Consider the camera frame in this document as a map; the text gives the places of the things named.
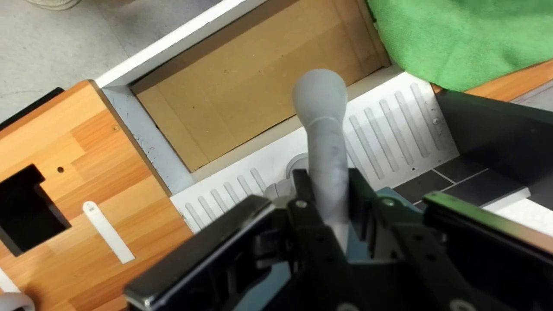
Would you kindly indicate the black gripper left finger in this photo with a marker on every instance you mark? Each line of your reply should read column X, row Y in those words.
column 312, row 253

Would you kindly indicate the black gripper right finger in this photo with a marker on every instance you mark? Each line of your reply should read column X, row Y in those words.
column 403, row 260

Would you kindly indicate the grey toy faucet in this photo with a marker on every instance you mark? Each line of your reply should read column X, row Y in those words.
column 326, row 144

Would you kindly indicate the teal plastic bin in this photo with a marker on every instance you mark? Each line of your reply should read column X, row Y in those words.
column 490, row 227

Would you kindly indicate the white toy sink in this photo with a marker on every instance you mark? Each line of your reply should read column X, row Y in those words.
column 391, row 127

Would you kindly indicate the long white plastic strip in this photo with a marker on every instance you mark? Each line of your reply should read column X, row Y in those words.
column 109, row 234

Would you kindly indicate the wooden counter slab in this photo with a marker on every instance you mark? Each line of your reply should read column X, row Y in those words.
column 519, row 84

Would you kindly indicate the green cloth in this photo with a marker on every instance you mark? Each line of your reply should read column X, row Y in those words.
column 460, row 41

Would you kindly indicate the wooden counter with cutout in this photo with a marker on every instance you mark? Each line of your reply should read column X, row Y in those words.
column 97, row 162

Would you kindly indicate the short white plastic strip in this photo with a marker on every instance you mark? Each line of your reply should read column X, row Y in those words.
column 8, row 283

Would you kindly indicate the black kitchen frame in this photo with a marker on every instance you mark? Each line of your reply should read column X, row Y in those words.
column 495, row 139

